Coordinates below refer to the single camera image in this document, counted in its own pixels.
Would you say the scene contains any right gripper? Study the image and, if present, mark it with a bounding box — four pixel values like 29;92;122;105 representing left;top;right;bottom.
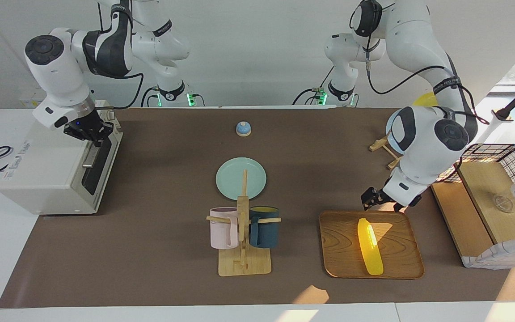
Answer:
63;110;115;148

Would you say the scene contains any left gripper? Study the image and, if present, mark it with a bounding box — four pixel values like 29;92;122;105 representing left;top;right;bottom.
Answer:
361;187;393;211

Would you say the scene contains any yellow corn cob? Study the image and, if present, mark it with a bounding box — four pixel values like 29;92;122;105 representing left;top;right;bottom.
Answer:
357;217;384;276

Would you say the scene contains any white toaster oven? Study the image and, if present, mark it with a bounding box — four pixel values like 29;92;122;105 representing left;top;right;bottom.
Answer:
0;99;124;216

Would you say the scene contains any wooden plate rack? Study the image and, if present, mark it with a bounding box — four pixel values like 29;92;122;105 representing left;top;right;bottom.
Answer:
369;133;404;171

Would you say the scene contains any wooden tray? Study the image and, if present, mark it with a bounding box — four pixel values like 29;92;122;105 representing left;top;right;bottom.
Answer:
319;210;425;280

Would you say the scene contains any dark blue mug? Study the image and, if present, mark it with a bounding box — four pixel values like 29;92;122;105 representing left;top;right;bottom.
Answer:
248;206;281;249

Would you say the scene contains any yellow plate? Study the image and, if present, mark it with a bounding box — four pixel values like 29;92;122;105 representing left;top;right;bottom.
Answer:
413;92;439;108

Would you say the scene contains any clear glass lid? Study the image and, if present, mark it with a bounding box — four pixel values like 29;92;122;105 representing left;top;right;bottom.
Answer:
492;194;515;214

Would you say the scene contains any light green plate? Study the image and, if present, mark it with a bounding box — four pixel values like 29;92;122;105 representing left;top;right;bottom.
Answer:
215;157;268;201

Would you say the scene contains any wooden mug rack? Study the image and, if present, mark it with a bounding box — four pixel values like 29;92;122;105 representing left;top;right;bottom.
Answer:
206;169;282;277

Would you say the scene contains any white checked cloth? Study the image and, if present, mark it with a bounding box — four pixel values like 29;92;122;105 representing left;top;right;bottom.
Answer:
460;234;515;270

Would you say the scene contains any pink mug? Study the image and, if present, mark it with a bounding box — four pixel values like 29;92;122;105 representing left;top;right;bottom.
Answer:
209;207;241;250

